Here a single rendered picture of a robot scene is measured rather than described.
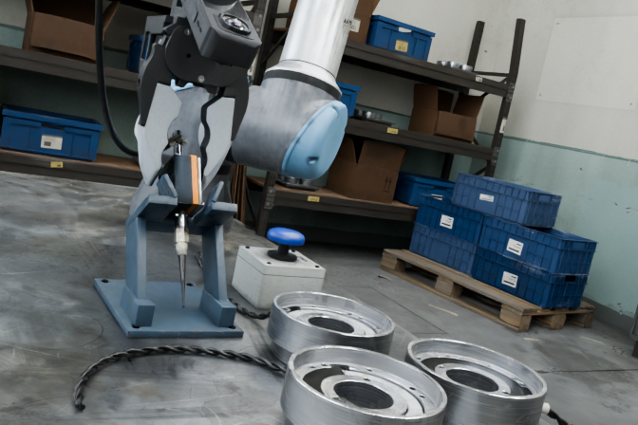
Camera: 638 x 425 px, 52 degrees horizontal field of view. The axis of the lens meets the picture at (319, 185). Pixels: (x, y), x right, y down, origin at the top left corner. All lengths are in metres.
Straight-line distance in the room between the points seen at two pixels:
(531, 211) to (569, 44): 1.68
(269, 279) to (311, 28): 0.42
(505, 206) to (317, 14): 3.47
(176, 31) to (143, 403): 0.31
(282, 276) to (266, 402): 0.21
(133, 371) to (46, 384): 0.06
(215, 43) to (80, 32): 3.38
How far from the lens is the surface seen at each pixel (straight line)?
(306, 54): 0.93
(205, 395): 0.47
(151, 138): 0.60
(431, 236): 4.72
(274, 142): 0.89
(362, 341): 0.52
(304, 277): 0.68
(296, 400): 0.42
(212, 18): 0.53
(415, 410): 0.45
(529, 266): 4.20
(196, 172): 0.60
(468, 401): 0.48
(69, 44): 3.87
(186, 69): 0.60
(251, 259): 0.68
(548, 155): 5.38
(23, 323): 0.56
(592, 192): 5.08
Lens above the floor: 1.00
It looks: 6 degrees down
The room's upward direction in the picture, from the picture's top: 12 degrees clockwise
